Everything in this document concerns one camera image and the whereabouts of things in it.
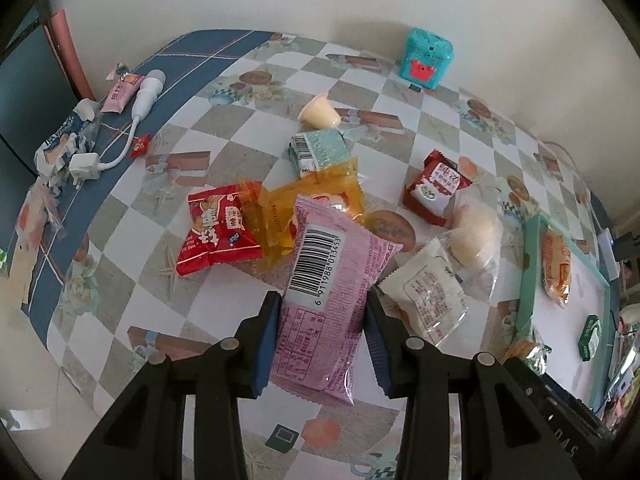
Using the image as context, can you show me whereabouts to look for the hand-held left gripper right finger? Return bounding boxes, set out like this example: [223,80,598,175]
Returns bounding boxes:
[365,287,571,480]

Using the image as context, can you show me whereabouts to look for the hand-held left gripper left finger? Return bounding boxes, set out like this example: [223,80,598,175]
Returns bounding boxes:
[60,290,283,480]

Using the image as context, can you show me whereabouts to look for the pink snack packet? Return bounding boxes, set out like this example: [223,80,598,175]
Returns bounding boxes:
[269,195,404,407]

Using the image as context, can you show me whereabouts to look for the yellow clear snack packet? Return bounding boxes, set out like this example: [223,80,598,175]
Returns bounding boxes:
[244,156,372,261]

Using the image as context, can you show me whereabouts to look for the teal shallow tray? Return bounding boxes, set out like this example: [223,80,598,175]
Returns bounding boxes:
[509,212,614,412]

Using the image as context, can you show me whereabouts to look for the white snack packet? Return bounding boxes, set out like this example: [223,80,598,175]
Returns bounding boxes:
[378,238,469,349]

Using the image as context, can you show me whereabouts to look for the silver foil snack packet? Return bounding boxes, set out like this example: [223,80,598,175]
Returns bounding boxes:
[504,337,552,372]

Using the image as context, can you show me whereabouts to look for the small green packet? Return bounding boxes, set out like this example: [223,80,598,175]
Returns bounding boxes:
[578,314,601,362]

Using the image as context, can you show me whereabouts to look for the clear packet with round bun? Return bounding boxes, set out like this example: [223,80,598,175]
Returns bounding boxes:
[449,194,504,302]

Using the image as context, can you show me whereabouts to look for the dark red snack packet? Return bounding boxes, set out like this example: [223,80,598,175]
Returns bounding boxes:
[402,149,474,226]

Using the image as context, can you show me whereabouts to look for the orange striped snack packet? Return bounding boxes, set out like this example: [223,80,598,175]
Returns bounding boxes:
[542,227,573,309]

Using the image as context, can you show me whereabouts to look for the mint green snack packet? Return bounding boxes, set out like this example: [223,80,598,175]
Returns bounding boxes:
[288,128,350,180]

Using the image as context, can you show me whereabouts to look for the small red candy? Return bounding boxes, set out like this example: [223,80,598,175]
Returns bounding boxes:
[128,134,152,160]

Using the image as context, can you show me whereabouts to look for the cream jelly cup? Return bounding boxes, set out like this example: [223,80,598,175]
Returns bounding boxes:
[297,93,344,129]

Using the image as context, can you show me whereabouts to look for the clear crumpled wrapper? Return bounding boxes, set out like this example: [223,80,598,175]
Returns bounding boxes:
[14,180,67,242]

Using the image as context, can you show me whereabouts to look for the torn blue white wrapper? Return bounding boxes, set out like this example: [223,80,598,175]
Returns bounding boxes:
[33,99,102,182]

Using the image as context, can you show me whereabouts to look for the small pink packet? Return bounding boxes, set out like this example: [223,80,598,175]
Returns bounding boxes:
[101,72,141,114]

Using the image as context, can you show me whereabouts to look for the teal toy box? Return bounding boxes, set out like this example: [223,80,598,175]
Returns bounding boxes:
[398,28,455,90]

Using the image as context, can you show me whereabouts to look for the dark cabinet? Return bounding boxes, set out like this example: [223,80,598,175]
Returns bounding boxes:
[0,9,77,177]

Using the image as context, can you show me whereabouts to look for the white charger with cable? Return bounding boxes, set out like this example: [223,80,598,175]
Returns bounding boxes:
[69,69,167,184]

